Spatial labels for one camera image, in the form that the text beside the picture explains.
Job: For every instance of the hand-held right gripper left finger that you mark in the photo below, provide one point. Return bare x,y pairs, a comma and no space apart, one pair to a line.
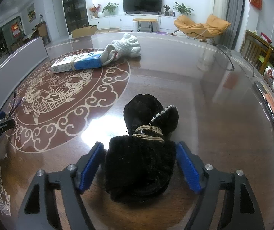
91,167

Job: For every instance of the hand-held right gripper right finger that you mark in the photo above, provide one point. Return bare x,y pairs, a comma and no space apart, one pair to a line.
189,167

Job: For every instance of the dark wooden patterned desktop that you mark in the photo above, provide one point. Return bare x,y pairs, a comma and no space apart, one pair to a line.
211,115

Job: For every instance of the light grey panel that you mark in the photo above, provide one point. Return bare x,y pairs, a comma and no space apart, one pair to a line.
14,67

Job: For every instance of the red door poster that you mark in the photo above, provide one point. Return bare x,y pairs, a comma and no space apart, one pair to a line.
15,30

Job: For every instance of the blue and white box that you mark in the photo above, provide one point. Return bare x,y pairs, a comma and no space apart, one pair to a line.
86,63

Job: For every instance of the clear bag with orange card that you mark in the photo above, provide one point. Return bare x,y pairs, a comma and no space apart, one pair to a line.
273,105

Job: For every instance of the clear water bottle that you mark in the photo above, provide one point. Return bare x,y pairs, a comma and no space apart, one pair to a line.
41,18

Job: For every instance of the cardboard box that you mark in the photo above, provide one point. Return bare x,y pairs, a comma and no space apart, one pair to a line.
84,31

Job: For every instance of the white knit gloves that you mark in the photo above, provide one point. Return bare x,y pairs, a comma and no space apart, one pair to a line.
129,45

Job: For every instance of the wooden slatted chair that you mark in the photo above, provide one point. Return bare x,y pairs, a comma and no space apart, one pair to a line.
255,50

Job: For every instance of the dark glass bookcase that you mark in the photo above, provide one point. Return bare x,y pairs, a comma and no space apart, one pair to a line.
75,7

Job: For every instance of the yellow lounge chair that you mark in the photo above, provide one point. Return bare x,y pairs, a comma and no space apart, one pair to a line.
194,27

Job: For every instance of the red flowers in vase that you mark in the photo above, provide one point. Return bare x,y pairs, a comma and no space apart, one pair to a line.
94,10

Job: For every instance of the round white vase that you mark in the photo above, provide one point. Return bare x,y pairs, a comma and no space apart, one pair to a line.
100,14

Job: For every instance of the white television cabinet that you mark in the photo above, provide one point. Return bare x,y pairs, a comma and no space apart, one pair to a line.
117,22

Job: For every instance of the wooden bench with metal legs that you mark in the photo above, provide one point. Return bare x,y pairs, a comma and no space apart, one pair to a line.
144,20

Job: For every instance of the bushy green potted plant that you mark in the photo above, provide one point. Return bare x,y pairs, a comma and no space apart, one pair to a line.
110,8

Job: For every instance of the small potted plant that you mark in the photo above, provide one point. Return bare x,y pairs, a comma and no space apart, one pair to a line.
166,11

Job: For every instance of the large green potted plant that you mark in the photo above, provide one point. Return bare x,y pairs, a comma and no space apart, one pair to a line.
182,9

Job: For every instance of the grey curtain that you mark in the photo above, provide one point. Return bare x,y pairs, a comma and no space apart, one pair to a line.
238,12

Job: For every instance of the white standing air conditioner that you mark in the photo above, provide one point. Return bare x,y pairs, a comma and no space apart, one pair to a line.
220,2

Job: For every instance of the black flat television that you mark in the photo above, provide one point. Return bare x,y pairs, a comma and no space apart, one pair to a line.
142,4

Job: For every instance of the framed wall painting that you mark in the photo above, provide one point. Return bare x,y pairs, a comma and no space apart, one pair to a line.
31,12

